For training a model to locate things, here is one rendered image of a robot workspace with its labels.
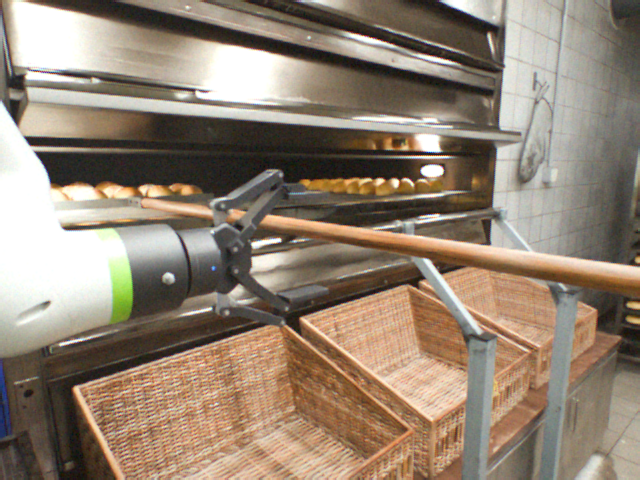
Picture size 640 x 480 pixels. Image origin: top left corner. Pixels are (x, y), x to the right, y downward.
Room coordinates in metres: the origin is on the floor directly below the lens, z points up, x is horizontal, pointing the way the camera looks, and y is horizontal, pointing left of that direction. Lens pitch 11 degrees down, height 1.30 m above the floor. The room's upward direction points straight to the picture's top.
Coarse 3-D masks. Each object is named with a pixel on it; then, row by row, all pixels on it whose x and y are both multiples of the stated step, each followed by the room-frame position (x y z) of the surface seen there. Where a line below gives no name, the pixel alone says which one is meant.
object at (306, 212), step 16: (464, 192) 2.00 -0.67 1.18; (480, 192) 1.99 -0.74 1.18; (288, 208) 1.25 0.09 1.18; (304, 208) 1.28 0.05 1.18; (320, 208) 1.33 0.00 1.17; (336, 208) 1.37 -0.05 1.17; (352, 208) 1.42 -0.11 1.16; (368, 208) 1.47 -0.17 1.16; (384, 208) 1.53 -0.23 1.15; (400, 208) 1.59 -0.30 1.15; (64, 224) 0.90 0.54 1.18; (80, 224) 0.90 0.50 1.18; (96, 224) 0.91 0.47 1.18; (112, 224) 0.92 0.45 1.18; (128, 224) 0.95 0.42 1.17; (144, 224) 0.97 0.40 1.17; (176, 224) 1.02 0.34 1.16; (192, 224) 1.04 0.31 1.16; (208, 224) 1.07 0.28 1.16
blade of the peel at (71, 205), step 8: (72, 200) 1.18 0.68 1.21; (80, 200) 1.20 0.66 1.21; (88, 200) 1.21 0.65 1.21; (96, 200) 1.23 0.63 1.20; (104, 200) 1.24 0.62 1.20; (112, 200) 1.26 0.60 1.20; (120, 200) 1.27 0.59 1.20; (176, 200) 1.40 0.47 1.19; (184, 200) 1.42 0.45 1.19; (192, 200) 1.44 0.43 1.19; (200, 200) 1.46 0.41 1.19; (208, 200) 1.48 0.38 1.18; (56, 208) 1.15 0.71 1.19; (64, 208) 1.17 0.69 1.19; (72, 208) 1.18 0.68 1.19; (80, 208) 1.20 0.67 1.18; (88, 208) 1.21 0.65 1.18
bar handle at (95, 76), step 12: (36, 72) 0.77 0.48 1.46; (48, 72) 0.78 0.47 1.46; (60, 72) 0.79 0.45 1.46; (72, 72) 0.81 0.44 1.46; (84, 72) 0.82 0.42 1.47; (96, 72) 0.83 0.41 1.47; (108, 72) 0.85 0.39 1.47; (132, 84) 0.88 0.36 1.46; (144, 84) 0.89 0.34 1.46; (156, 84) 0.91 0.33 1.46; (168, 84) 0.92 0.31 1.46; (180, 84) 0.94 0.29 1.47; (192, 84) 0.96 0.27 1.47
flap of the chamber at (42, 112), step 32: (32, 96) 0.72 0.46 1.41; (64, 96) 0.75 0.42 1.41; (96, 96) 0.78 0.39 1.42; (32, 128) 0.83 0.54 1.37; (64, 128) 0.86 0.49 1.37; (96, 128) 0.89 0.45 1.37; (128, 128) 0.92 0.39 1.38; (160, 128) 0.95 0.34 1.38; (192, 128) 0.98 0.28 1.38; (224, 128) 1.02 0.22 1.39; (256, 128) 1.06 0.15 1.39; (288, 128) 1.10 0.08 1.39; (320, 128) 1.15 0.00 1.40; (352, 128) 1.21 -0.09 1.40; (384, 128) 1.30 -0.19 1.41; (416, 128) 1.40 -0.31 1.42
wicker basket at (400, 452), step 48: (240, 336) 1.09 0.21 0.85; (288, 336) 1.16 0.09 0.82; (96, 384) 0.84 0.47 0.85; (144, 384) 0.90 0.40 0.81; (192, 384) 0.97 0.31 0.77; (240, 384) 1.05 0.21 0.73; (288, 384) 1.14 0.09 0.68; (336, 384) 1.02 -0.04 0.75; (96, 432) 0.72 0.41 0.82; (144, 432) 0.87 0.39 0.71; (192, 432) 0.94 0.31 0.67; (240, 432) 1.01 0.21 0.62; (288, 432) 1.05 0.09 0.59; (336, 432) 1.02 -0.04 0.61; (384, 432) 0.90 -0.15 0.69
